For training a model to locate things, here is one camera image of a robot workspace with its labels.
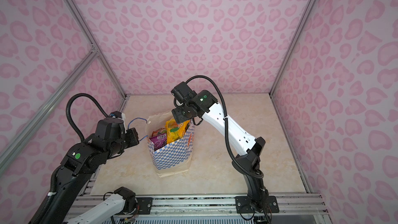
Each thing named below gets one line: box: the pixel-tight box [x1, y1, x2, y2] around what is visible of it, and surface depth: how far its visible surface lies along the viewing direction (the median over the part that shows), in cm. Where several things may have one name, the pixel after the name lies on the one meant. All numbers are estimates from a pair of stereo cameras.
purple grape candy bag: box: [149, 132, 168, 151], surface depth 78 cm
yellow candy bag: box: [164, 118, 191, 145], surface depth 72 cm
